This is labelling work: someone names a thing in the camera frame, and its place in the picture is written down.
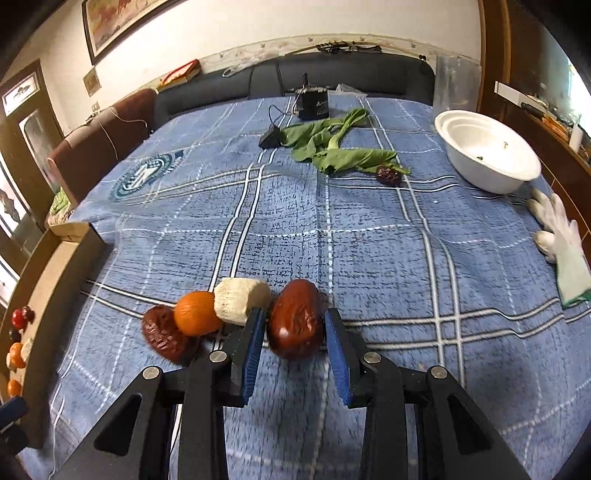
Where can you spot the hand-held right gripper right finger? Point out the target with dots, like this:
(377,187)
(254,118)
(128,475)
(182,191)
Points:
(339,364)

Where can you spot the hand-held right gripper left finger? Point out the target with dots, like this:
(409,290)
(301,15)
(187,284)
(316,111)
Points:
(251,364)

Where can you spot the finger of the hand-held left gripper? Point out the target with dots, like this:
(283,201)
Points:
(13,411)

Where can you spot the large smooth red date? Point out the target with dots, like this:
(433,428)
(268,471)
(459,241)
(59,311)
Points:
(295,323)

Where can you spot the red tomato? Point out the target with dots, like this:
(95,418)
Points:
(18,317)

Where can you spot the small dark red date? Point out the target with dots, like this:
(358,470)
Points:
(29,313)

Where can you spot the cardboard box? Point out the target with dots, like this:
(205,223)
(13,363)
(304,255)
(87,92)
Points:
(60,277)

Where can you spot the small orange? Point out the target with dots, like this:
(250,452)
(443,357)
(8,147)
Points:
(194,314)

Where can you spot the green leafy vegetable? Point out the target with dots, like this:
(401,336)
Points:
(318,132)
(355,159)

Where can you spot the green patterned cloth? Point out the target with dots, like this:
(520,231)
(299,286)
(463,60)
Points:
(60,206)

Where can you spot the small black adapter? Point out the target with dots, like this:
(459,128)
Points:
(270,137)

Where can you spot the white paper bowl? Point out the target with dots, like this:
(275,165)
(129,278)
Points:
(489,147)
(485,181)

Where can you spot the white glove with green cuff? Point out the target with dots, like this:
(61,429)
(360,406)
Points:
(570,258)

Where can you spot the wooden glass door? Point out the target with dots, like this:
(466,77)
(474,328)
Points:
(27,152)

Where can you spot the black electronic device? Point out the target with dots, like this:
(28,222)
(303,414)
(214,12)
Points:
(314,104)

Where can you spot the brown armchair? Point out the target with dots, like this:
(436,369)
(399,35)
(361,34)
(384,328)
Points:
(101,147)

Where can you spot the dark grey sofa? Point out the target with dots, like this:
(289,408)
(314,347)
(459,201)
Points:
(221,90)

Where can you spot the wooden sideboard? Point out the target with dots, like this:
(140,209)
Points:
(568,184)

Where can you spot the red and gold box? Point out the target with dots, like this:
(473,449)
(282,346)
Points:
(180,74)

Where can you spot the clear plastic container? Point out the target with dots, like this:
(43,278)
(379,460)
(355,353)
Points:
(457,83)

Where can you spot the white flat box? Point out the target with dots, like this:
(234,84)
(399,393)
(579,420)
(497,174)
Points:
(515,91)

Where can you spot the white paper roll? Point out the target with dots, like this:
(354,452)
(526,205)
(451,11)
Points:
(576,138)

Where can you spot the small wall picture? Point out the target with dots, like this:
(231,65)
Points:
(91,81)

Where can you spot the framed wall painting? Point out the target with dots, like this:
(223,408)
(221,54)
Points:
(124,21)

